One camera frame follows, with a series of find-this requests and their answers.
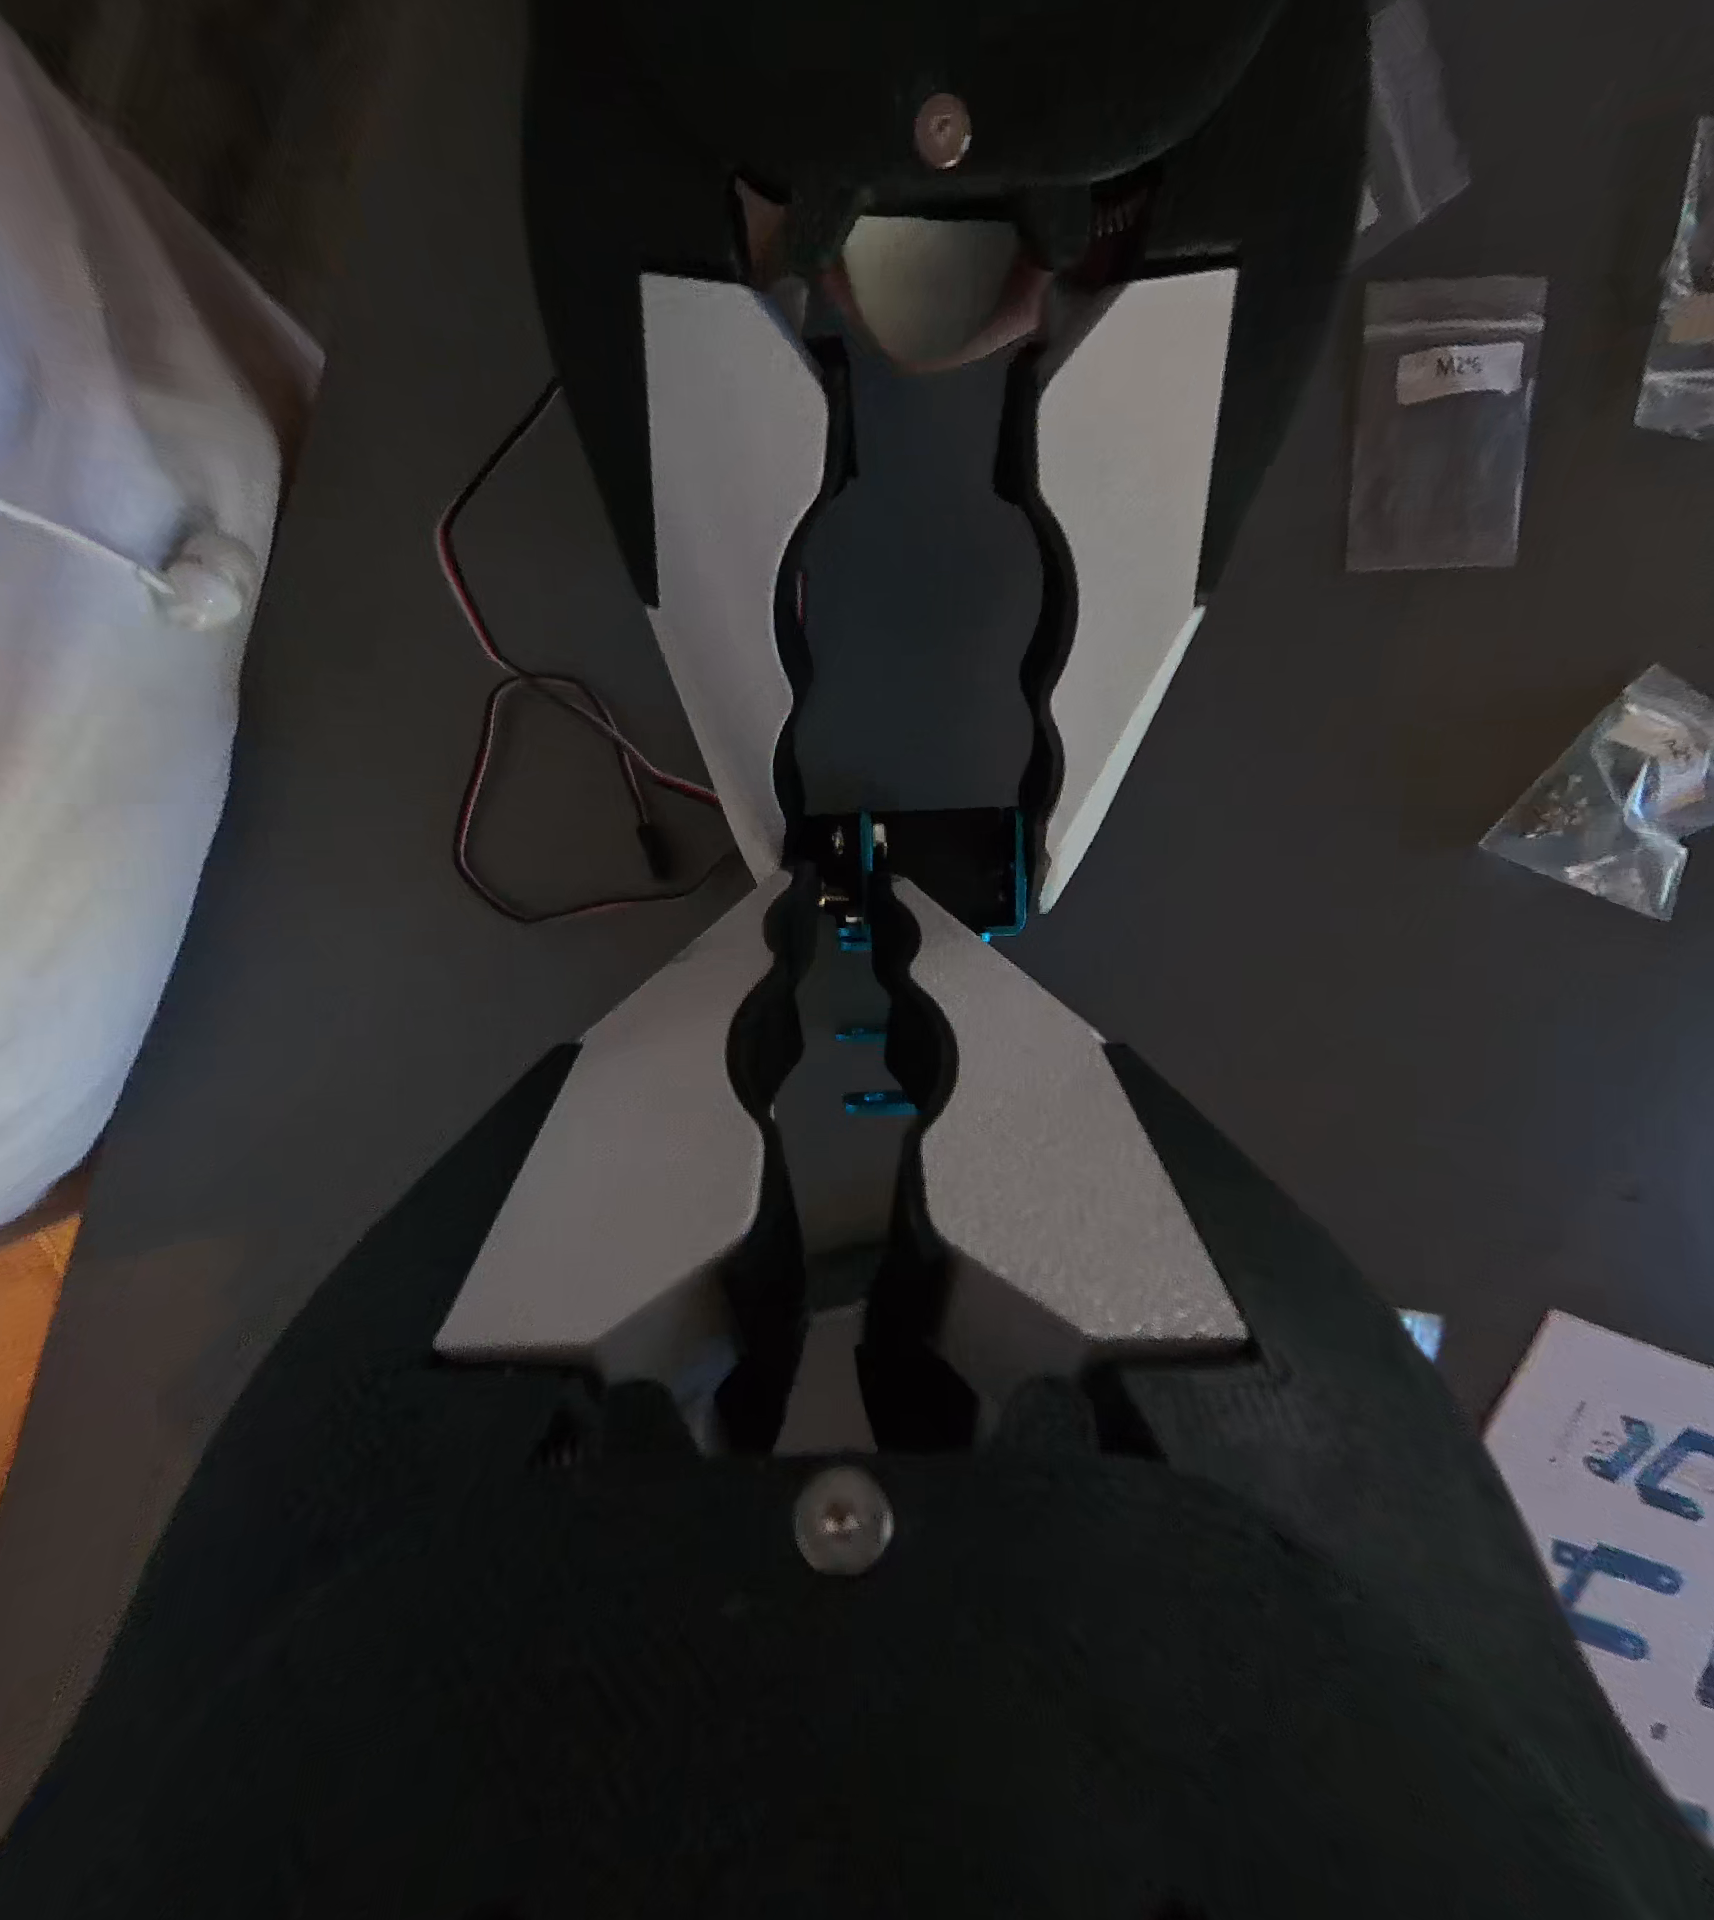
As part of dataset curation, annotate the white cord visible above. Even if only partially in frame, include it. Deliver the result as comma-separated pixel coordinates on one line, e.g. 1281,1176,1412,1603
0,457,260,630

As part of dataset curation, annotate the person's white shirt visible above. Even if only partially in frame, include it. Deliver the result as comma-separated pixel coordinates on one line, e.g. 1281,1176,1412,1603
0,0,329,1284

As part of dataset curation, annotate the dark desk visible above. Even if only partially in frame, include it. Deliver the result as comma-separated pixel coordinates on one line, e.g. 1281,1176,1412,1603
0,0,1714,1920

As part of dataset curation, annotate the white instruction booklet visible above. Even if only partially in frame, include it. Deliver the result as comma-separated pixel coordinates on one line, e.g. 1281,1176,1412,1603
1482,1310,1714,1920

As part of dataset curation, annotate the black servo with blue bracket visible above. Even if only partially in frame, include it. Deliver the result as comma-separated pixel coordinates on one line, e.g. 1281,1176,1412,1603
781,806,1028,1124

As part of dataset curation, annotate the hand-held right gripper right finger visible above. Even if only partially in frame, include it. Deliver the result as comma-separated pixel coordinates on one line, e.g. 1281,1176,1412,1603
869,873,1252,1453

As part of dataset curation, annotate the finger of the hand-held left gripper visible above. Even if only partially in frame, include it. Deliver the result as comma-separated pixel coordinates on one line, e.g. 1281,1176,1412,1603
639,273,862,882
1002,267,1238,915

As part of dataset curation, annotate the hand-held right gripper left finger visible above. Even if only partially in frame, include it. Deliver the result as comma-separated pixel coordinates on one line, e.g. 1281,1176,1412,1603
432,867,818,1453

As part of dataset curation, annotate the red white black servo cable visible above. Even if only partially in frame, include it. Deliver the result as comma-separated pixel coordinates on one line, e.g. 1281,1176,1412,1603
436,381,738,919

